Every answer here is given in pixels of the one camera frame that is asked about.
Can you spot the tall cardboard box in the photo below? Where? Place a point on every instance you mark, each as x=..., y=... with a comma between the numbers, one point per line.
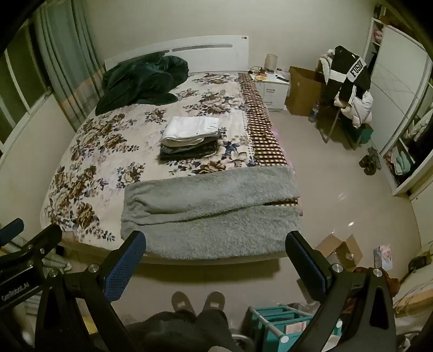
x=302, y=91

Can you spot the teal folded clothes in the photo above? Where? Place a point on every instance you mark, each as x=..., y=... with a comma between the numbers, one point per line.
x=404, y=162

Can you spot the window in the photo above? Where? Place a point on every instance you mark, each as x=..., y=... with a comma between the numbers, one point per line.
x=20, y=78

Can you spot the teal laundry cart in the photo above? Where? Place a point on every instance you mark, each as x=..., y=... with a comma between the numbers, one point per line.
x=260, y=325

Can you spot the person's grey slipper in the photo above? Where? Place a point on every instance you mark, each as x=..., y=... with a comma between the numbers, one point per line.
x=213, y=301
x=182, y=303

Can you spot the dark green quilt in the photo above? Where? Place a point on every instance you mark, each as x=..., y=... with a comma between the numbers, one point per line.
x=142, y=81

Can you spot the white wardrobe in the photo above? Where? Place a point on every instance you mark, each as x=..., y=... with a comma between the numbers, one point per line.
x=395, y=84

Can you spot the white bed headboard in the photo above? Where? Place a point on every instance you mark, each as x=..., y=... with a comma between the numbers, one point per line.
x=209, y=56

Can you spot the open flat cardboard box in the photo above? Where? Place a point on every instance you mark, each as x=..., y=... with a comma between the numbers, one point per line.
x=338, y=250

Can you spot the stack of dark folded clothes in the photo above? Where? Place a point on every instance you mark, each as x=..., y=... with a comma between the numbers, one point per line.
x=189, y=150

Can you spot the floral blanket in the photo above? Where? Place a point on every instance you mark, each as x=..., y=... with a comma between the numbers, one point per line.
x=111, y=152

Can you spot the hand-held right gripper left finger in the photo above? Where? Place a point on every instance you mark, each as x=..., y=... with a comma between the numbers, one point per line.
x=125, y=267

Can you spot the teal bin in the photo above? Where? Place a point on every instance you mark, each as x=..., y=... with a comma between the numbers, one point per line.
x=363, y=133

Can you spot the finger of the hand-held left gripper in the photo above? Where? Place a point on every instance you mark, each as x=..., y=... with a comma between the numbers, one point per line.
x=44, y=238
x=12, y=228

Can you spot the water bottle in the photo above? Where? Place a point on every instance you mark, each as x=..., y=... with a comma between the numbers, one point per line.
x=313, y=113

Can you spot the grey fluffy blanket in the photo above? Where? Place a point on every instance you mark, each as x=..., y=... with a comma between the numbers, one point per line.
x=209, y=216

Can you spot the beige table lamp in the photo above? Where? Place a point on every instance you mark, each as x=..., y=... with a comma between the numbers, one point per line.
x=271, y=62

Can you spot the grey window curtain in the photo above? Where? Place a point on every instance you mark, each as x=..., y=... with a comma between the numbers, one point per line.
x=67, y=67

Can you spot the pastel printed box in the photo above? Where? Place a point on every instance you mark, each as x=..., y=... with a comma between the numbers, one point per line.
x=382, y=257

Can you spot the white folded pants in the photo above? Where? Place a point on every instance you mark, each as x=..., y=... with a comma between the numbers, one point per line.
x=189, y=128

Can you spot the brown checked bed sheet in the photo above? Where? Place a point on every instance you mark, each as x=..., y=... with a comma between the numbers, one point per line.
x=260, y=135

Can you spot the black and white jacket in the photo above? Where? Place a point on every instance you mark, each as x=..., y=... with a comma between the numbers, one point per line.
x=355, y=71

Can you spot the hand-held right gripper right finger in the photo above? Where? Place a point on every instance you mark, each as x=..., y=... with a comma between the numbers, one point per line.
x=306, y=267

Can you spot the white nightstand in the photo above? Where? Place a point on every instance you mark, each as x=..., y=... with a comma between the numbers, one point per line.
x=272, y=93

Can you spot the person's legs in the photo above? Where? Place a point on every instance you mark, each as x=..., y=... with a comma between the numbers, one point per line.
x=179, y=333

